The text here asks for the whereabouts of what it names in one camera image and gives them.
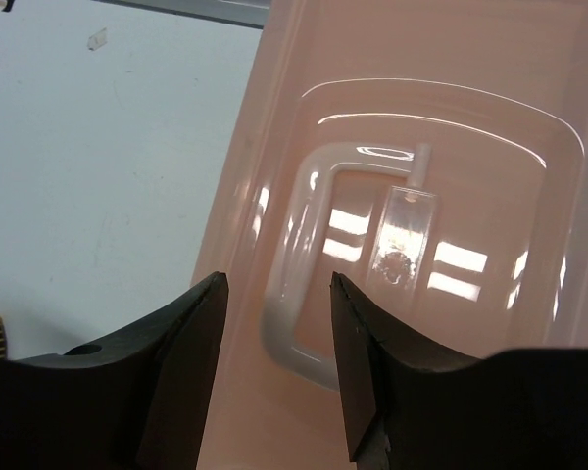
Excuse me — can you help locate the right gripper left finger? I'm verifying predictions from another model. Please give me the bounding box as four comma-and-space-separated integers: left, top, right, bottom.
0, 272, 229, 469

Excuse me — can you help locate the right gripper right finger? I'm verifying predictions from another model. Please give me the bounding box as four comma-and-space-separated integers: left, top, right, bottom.
330, 273, 588, 469

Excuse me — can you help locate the pink plastic toolbox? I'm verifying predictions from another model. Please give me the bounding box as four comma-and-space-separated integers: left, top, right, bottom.
194, 1, 588, 469

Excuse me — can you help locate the small clear plastic piece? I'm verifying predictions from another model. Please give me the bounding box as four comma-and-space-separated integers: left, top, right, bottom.
86, 27, 108, 52

